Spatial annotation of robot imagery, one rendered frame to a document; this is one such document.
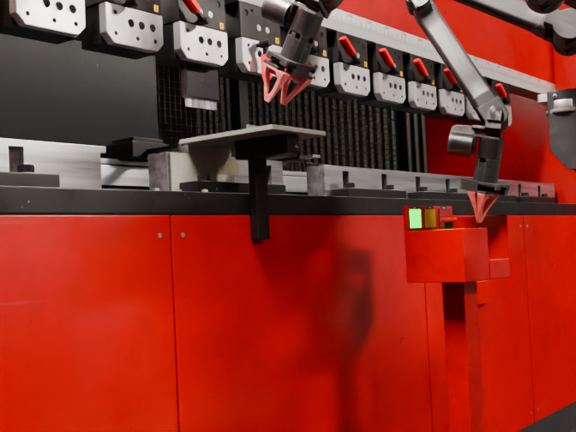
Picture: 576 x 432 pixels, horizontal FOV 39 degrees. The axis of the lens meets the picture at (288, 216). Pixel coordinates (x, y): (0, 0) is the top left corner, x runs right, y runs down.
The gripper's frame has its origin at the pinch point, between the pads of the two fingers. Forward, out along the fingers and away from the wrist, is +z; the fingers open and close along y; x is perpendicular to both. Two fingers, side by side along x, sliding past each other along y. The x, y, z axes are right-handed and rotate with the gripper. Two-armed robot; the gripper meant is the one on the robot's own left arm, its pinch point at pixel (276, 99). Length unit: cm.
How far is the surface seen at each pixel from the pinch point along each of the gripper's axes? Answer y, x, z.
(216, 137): 10.2, -2.7, 11.1
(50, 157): 44.2, -8.3, 20.9
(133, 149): 6.5, -29.1, 26.0
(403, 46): -84, -30, -16
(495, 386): -114, 36, 70
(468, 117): -130, -22, -1
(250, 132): 10.2, 5.4, 6.3
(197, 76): 3.1, -21.0, 3.8
